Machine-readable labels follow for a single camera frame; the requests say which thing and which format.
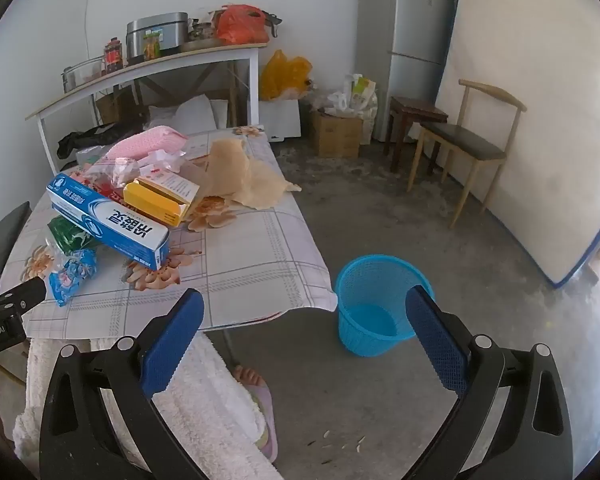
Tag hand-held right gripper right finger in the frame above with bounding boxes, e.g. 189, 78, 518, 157
402, 285, 573, 480

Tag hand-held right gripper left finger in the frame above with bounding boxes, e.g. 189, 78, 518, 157
39, 288, 211, 480

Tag blue plastic basket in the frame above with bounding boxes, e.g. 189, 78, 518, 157
335, 254, 436, 358

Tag yellow cardboard box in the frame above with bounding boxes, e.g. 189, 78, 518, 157
123, 176, 201, 227

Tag clear red-print plastic bag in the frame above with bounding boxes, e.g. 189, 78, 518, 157
82, 157, 143, 196

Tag pink mesh packet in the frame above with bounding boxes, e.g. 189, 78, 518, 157
102, 125, 190, 161

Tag dark backed chair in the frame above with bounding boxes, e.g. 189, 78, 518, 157
0, 201, 32, 281

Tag blue snack packet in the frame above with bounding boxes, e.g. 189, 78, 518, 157
47, 249, 100, 308

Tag green packet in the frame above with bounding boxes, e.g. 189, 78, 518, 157
47, 215, 101, 256

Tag person's foot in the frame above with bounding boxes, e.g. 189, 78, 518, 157
232, 365, 268, 391

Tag blue white toothpaste box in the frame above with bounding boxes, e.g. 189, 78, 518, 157
46, 172, 172, 272

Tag pink slipper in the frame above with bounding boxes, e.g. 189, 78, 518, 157
250, 382, 279, 463

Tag scattered seed husks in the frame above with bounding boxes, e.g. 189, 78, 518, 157
305, 430, 371, 462

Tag black plastic bag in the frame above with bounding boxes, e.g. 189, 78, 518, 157
56, 120, 146, 159

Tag tan crumpled paper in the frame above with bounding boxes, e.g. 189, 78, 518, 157
185, 137, 302, 210

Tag white red snack packet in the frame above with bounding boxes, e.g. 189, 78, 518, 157
139, 149, 187, 173

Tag wooden chair with dark seat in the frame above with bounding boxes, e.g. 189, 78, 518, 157
407, 79, 528, 230

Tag tall cardboard box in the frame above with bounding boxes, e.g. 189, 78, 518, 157
96, 87, 141, 126

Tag dark wooden stool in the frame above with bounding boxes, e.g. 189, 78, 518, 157
384, 96, 449, 173

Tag red jar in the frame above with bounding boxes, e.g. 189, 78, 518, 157
104, 37, 124, 72

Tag white mattress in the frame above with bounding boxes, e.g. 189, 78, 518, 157
432, 0, 600, 288

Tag white desk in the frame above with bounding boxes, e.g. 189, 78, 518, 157
26, 42, 268, 176

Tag yellow plastic bag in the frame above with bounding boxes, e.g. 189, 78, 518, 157
260, 50, 313, 102

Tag round tray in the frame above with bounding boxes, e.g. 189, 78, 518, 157
180, 37, 221, 53

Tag steel rice cooker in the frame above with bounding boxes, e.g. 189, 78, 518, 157
126, 12, 189, 63

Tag silver refrigerator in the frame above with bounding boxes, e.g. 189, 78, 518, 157
356, 0, 456, 143

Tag glass jar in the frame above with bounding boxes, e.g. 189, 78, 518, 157
187, 10, 216, 42

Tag orange plastic bag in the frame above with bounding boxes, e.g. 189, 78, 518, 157
215, 4, 271, 46

